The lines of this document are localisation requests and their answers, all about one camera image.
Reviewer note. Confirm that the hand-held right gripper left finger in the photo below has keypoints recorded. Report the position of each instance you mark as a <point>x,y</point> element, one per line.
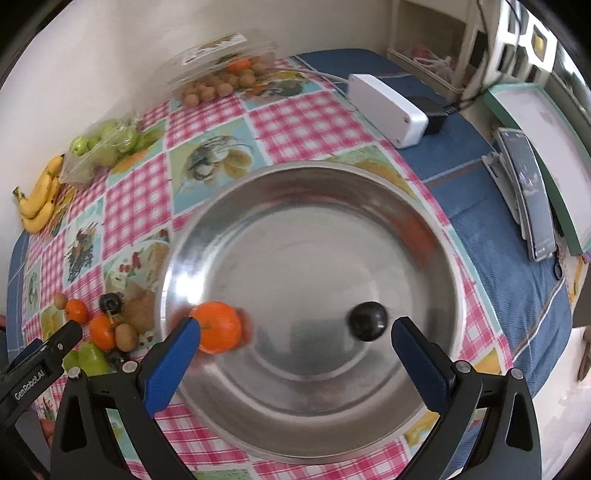
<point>171,364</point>

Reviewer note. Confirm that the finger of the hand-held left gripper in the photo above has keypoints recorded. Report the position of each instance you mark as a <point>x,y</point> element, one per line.
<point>51,357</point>

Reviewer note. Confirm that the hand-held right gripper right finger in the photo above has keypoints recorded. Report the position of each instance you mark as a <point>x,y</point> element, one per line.
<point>420,364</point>

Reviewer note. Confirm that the brown kiwi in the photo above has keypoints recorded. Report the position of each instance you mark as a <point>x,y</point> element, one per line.
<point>126,337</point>

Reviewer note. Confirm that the orange mandarin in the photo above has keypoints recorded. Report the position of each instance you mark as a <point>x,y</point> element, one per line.
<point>102,332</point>
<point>238,65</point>
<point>76,310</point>
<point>219,328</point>

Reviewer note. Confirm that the round steel bowl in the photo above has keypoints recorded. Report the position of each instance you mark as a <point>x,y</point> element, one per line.
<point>300,277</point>

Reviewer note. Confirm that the yellow banana bunch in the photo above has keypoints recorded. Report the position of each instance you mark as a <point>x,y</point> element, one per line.
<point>39,203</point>

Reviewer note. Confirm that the clear plastic tray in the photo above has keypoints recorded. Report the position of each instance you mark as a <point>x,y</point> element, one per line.
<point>76,168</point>

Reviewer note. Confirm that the black smartphone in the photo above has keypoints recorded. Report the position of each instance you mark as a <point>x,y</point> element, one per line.
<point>531,203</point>

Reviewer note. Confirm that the pile of green jujubes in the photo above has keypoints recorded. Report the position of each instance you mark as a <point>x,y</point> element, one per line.
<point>104,147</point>

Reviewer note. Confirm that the black power adapter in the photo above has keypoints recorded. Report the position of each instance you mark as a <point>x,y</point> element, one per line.
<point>431,120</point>

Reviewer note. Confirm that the white plastic box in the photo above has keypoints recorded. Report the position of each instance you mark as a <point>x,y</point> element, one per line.
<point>388,108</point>

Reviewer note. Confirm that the green edged white board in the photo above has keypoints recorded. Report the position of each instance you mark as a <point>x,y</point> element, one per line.
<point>554,138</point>

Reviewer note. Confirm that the pink checkered printed tablecloth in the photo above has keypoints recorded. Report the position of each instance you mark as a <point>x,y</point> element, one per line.
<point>295,124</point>

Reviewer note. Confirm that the pile of brown longans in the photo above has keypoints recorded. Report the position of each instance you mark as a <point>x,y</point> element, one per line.
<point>217,86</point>

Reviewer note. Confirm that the white plastic bag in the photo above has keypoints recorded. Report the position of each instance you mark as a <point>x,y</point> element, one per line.
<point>431,60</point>

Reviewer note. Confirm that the clear plastic clamshell box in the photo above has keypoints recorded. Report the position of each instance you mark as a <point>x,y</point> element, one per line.
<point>217,50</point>

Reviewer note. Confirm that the white shelf unit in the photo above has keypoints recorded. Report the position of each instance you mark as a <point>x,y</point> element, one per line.
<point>418,23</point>

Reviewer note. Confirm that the white frame rack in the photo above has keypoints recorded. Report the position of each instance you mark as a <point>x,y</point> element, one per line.
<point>510,27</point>

